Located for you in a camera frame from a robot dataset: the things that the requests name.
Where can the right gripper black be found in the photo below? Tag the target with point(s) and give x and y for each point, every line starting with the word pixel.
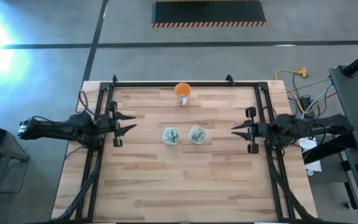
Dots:
pixel 264 130

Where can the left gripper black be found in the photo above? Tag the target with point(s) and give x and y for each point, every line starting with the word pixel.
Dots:
pixel 109 126

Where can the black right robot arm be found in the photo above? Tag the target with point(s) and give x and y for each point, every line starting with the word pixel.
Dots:
pixel 315 127

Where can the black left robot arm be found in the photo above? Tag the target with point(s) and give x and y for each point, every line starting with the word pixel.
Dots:
pixel 61 129

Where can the clear plastic bin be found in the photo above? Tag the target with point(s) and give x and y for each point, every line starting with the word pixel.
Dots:
pixel 197 127
pixel 171 128

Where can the black power strip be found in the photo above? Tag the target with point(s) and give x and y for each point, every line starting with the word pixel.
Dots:
pixel 305 101

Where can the white mug orange inside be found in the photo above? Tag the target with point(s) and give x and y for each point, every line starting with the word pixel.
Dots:
pixel 182 89

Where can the white paper sheet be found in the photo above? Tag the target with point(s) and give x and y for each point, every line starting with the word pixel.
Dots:
pixel 314 163

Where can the black desk crossbar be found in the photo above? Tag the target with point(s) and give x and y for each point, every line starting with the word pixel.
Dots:
pixel 331 149

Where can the black hazard-striped floor mat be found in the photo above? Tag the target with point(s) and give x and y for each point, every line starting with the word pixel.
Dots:
pixel 208 12

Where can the black metal table frame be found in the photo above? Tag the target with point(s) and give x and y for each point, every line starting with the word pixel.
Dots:
pixel 182 84

